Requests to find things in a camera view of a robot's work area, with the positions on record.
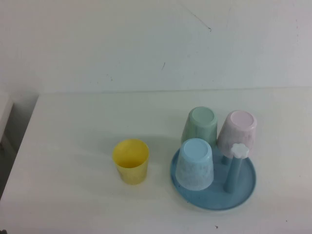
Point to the yellow plastic cup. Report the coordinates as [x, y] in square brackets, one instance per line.
[131, 170]

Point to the pink plastic cup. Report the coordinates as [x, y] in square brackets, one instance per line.
[239, 129]

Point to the green plastic cup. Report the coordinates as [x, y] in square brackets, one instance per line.
[202, 122]

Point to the light blue plastic cup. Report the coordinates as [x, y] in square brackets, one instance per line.
[195, 165]

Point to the blue cup stand with pegs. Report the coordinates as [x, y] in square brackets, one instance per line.
[219, 198]

